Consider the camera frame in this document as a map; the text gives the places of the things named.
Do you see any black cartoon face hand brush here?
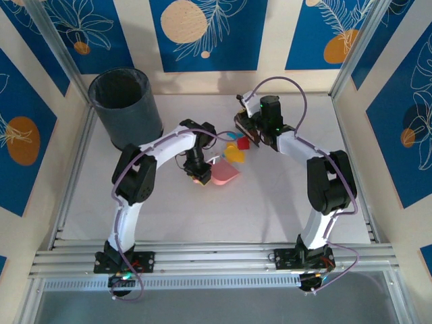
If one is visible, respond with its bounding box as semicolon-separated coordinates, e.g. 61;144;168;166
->
234;113;261;149

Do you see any pink plastic dustpan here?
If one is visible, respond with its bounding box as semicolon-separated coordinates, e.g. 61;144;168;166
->
192;157;242;186

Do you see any dark grey trash bin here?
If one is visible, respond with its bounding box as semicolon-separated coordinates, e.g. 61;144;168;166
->
88;67;165;153

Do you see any black controller board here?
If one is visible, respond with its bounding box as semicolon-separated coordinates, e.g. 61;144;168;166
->
107;273;136;298

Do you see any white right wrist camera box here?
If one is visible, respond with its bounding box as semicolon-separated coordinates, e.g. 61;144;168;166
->
236;90;260;119

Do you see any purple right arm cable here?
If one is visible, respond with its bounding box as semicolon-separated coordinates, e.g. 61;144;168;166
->
250;76;360;294

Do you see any aluminium side rail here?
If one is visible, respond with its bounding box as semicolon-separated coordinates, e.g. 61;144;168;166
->
49;106;97;249
329;94;382;244

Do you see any aluminium front rail frame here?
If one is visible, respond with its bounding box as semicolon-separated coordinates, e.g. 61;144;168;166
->
28;240;401;279

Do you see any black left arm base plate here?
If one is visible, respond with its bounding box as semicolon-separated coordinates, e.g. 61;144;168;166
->
93;250;156;274

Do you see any grey slotted cable duct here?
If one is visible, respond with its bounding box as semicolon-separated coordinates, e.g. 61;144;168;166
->
42;273;303;292

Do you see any aluminium corner post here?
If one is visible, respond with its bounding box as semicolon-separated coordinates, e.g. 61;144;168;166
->
24;0;94;109
329;0;389;99

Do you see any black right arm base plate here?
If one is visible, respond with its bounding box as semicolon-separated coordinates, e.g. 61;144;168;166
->
273;248;335;271

